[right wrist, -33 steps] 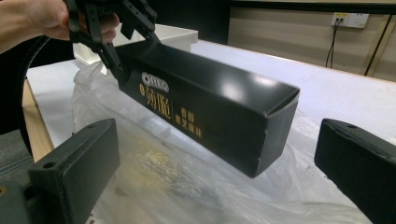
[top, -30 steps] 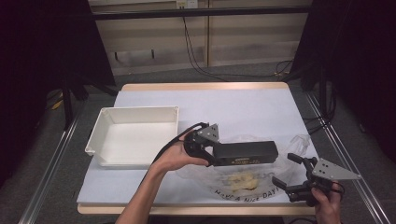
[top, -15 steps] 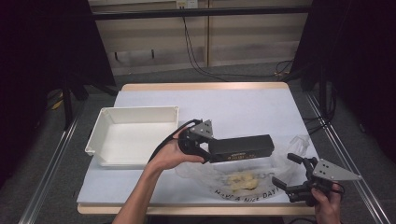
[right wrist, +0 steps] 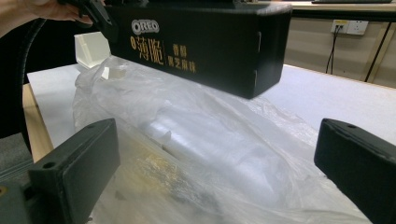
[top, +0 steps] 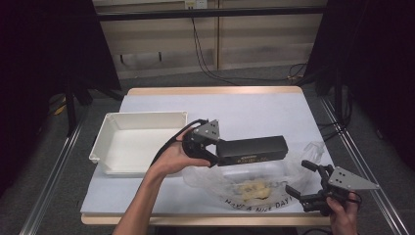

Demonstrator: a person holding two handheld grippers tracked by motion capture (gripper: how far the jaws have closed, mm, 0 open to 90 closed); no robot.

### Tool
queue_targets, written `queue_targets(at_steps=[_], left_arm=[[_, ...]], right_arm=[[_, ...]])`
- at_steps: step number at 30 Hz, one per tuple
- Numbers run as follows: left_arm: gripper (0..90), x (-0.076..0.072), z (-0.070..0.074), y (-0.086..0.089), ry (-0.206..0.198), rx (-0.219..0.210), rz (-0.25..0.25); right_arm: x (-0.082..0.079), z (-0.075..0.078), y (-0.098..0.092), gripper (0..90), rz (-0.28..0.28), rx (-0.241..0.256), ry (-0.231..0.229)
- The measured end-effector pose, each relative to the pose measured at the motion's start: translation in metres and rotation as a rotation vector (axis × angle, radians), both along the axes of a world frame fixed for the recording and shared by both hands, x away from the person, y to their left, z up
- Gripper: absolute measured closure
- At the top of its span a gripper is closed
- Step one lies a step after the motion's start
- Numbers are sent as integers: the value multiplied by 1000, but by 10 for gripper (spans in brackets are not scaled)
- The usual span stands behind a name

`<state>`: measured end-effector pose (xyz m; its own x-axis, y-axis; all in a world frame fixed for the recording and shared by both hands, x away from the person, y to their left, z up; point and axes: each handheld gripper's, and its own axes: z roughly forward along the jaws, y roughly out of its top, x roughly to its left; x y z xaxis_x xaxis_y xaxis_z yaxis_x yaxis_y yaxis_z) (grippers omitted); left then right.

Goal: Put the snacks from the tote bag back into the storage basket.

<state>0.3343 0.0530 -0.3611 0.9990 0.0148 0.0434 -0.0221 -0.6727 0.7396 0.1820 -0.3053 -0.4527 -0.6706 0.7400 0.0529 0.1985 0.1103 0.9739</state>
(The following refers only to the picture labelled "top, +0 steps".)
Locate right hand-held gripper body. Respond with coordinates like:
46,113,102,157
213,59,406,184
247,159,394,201
299,164,382,217

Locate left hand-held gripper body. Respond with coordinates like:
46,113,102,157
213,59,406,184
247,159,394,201
181,118,221,162

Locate clear plastic bag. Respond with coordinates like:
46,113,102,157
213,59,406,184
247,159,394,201
181,140,328,212

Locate long black box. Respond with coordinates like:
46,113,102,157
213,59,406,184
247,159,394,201
215,135,290,167

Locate white plastic tray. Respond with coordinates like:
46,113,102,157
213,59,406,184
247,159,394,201
88,111,189,177

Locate person's left hand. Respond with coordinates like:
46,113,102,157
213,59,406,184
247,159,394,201
146,128,211,180

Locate person's right hand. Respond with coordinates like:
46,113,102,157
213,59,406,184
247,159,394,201
326,191,362,235

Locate pale table cover sheet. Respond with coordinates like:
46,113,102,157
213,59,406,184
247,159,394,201
80,93,335,215

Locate dark curtain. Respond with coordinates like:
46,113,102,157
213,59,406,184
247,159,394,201
307,0,415,170
0,0,122,197

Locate black stand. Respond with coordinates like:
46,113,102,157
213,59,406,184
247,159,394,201
63,83,90,138

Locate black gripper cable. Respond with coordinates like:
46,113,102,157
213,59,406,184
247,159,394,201
150,118,209,167
346,190,364,210

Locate metal floor rail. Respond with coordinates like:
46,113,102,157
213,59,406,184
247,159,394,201
19,112,87,235
319,96,407,235

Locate black floor cables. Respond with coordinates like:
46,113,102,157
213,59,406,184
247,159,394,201
316,86,355,142

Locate black wall cable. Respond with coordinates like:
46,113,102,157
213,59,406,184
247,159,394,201
190,18,308,86

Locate white wall socket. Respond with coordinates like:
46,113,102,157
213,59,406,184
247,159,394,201
184,0,208,10

